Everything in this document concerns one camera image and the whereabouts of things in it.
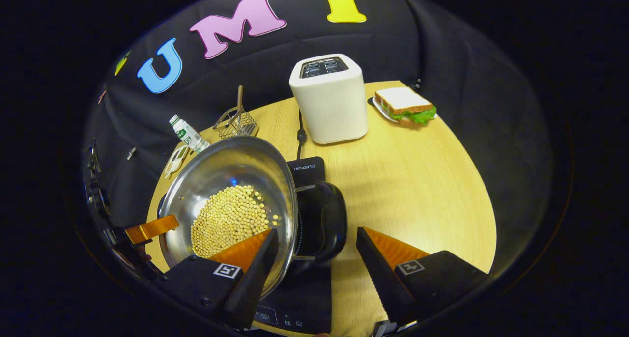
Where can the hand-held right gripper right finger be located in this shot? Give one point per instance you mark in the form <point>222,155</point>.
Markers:
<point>381,278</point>

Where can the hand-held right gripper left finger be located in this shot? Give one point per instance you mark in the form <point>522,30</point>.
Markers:
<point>248,283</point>

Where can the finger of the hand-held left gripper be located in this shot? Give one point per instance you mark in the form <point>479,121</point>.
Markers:
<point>152,227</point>

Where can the black induction cooktop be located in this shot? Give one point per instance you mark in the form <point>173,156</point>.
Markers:
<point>309,300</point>

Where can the silver metal clip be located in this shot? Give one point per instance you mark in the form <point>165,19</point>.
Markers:
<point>131,154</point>

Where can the pile of yellow soybeans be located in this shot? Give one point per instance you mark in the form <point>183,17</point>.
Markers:
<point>226,219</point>

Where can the white divided dish with beans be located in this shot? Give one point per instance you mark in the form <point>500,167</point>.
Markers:
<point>176,161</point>

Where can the white milk bottle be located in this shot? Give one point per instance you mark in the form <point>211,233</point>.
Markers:
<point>189,134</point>

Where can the wooden stick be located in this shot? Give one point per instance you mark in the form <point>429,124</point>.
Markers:
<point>240,98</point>

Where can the small white plate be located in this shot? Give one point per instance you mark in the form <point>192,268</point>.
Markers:
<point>381,110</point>

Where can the sandwich with lettuce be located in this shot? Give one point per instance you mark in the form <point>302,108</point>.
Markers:
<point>405,106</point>

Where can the white toaster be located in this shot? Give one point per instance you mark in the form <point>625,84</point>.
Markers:
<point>334,106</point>

